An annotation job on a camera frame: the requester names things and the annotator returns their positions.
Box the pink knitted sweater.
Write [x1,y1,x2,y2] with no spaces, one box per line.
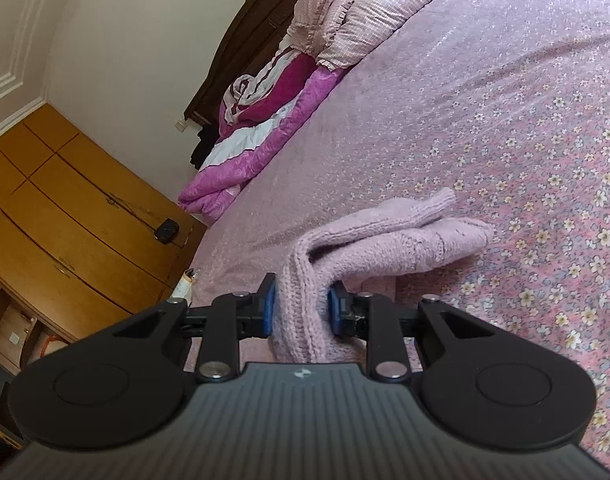
[270,188,494,363]

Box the white paper roll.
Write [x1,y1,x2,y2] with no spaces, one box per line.
[170,268,196,306]

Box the orange wooden wardrobe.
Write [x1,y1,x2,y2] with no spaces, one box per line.
[0,105,205,374]

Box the pink floral bed sheet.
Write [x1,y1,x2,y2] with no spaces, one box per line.
[193,0,610,467]

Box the magenta and white quilt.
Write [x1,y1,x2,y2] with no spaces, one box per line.
[178,47,346,224]

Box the pale pink ruffled pillow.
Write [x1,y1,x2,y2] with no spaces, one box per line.
[280,0,433,70]

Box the dark wooden headboard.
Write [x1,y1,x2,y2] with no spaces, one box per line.
[184,0,297,126]

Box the black charger on cable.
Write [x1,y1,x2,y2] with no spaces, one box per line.
[105,194,180,245]

